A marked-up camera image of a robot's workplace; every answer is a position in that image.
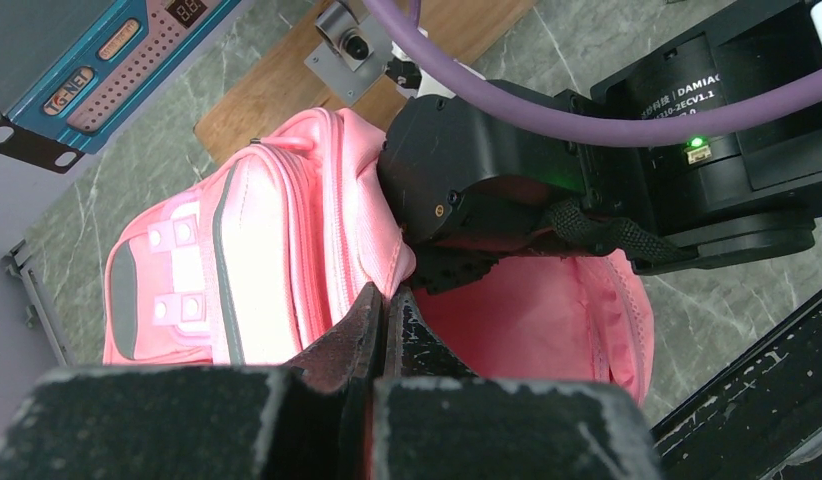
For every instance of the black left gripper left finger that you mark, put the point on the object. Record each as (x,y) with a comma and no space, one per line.
(304,419)

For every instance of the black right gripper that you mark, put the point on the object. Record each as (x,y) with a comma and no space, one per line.
(469,190)

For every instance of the grey metal switch stand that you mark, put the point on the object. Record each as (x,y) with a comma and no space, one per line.
(353,52)

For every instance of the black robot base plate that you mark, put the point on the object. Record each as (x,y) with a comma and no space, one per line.
(760,417)

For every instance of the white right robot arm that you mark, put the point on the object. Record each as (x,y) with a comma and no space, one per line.
(705,153)

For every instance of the pink school backpack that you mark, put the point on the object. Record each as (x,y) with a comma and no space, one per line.
(256,262)

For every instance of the aluminium frame rail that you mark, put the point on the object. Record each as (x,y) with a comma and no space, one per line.
(40,311)

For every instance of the brown wooden board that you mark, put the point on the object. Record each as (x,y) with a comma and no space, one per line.
(280,84)

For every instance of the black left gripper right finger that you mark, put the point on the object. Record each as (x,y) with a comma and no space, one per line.
(434,418)

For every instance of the dark grey network switch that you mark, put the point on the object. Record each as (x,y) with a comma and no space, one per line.
(73,72)

